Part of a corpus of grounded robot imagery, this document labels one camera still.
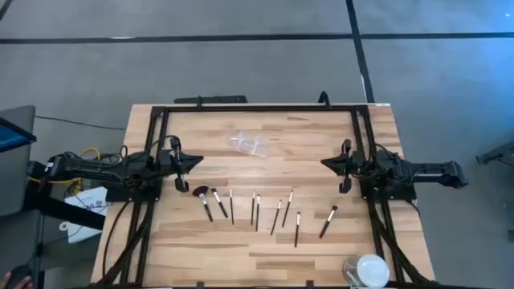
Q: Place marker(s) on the clear plastic cup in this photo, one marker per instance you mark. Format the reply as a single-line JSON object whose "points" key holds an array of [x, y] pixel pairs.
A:
{"points": [[369, 271]]}

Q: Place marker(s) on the black equipment base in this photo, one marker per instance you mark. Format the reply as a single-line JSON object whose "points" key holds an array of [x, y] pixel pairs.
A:
{"points": [[498, 154]]}

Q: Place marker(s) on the fluffy round makeup brush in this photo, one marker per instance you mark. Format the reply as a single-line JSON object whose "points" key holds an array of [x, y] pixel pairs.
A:
{"points": [[327, 224]]}

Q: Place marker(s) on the thin makeup brush gold ferrule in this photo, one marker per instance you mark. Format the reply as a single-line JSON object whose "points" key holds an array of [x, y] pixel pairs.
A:
{"points": [[276, 218], [297, 230], [287, 209]]}

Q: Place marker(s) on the blue screen monitor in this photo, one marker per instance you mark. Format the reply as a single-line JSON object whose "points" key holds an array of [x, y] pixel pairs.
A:
{"points": [[12, 138]]}

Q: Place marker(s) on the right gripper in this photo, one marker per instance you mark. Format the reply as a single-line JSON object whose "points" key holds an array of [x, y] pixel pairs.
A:
{"points": [[345, 185]]}

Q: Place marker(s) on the person's hand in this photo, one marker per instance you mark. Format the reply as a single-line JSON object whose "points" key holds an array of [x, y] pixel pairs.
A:
{"points": [[4, 283]]}

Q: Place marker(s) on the clear acrylic brush organizer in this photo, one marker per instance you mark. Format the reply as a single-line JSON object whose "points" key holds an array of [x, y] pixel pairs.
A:
{"points": [[249, 143]]}

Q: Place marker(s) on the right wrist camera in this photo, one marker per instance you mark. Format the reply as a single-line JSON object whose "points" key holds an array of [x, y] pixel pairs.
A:
{"points": [[356, 161]]}

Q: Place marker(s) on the white paper sheet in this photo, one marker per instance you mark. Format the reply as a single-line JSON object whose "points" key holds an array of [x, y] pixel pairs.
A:
{"points": [[86, 200]]}

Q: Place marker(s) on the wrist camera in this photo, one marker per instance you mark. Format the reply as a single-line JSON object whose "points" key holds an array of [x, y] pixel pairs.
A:
{"points": [[356, 161], [166, 160]]}

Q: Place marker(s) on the thin makeup brush silver ferrule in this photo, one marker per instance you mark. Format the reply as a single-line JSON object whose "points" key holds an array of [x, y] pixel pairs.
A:
{"points": [[253, 208], [257, 212], [231, 206]]}

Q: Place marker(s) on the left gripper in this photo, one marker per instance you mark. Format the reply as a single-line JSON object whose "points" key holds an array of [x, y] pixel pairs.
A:
{"points": [[180, 184]]}

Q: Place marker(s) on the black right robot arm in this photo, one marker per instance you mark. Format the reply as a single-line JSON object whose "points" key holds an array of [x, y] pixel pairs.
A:
{"points": [[425, 176]]}

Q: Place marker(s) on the black mount bar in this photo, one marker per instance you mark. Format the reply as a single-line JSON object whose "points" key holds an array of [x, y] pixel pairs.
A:
{"points": [[217, 99]]}

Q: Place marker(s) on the black aluminium table frame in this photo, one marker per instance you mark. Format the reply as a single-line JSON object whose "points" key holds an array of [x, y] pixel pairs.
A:
{"points": [[261, 108]]}

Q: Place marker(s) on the fan makeup brush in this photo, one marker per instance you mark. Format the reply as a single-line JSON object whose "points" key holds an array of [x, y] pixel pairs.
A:
{"points": [[205, 204]]}

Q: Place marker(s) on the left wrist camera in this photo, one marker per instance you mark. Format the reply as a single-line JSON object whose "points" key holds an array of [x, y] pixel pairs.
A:
{"points": [[166, 160]]}

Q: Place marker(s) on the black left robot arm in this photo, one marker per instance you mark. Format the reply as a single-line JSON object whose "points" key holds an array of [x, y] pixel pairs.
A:
{"points": [[100, 170]]}

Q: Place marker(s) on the black stand leg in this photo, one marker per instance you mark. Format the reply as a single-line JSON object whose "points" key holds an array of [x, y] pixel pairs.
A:
{"points": [[68, 210]]}

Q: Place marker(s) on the medium makeup brush silver ferrule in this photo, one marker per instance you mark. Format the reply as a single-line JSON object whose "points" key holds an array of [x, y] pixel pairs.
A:
{"points": [[220, 204]]}

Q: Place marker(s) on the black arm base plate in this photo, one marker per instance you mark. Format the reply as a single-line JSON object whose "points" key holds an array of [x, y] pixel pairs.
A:
{"points": [[132, 194], [395, 194]]}

